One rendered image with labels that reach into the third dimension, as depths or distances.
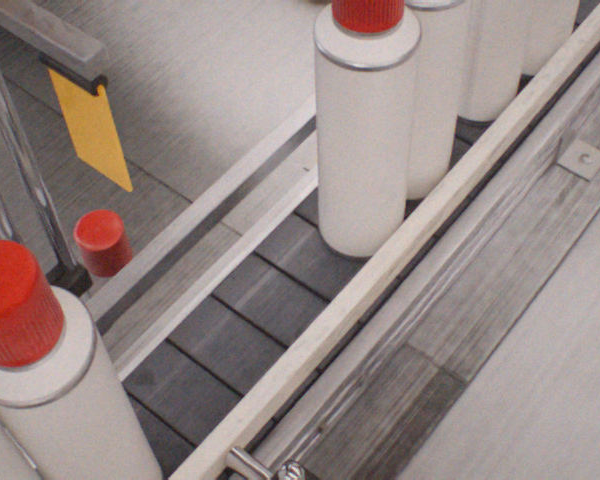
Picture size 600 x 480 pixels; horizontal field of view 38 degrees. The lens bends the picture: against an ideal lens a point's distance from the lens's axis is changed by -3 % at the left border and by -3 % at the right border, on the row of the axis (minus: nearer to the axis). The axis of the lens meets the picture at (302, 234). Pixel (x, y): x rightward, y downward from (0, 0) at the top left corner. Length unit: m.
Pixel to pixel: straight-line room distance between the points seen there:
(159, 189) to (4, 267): 0.35
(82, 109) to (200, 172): 0.33
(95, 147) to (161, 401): 0.20
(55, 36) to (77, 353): 0.11
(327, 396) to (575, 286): 0.16
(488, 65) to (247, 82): 0.22
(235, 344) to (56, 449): 0.17
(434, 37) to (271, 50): 0.29
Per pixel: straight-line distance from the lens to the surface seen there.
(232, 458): 0.45
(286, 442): 0.49
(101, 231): 0.59
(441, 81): 0.49
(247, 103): 0.69
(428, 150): 0.53
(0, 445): 0.35
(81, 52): 0.29
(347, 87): 0.43
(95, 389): 0.35
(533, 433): 0.50
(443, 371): 0.56
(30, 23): 0.31
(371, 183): 0.48
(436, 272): 0.54
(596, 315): 0.54
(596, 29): 0.65
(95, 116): 0.32
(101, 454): 0.39
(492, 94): 0.59
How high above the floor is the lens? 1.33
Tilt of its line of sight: 54 degrees down
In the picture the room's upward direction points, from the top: 3 degrees counter-clockwise
